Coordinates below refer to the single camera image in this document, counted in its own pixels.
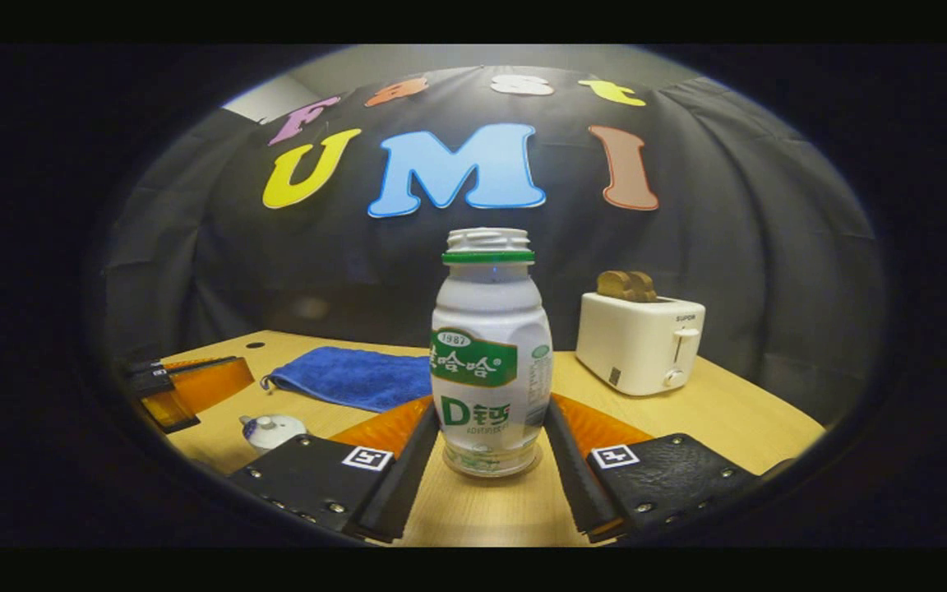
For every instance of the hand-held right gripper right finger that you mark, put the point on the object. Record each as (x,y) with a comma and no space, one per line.
(576,485)

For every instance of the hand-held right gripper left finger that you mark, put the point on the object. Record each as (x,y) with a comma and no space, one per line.
(408,477)

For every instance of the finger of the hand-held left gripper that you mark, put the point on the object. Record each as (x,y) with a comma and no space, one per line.
(210,385)
(169,409)

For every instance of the white water bottle green label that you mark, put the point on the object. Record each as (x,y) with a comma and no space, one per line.
(490,329)

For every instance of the blue towel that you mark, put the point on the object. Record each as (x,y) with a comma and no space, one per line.
(350,378)

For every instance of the black backdrop cloth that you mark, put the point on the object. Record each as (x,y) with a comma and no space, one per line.
(276,271)

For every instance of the white toaster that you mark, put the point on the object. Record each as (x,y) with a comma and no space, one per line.
(634,349)

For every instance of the brown bread slice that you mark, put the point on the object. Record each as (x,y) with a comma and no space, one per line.
(615,285)
(644,287)

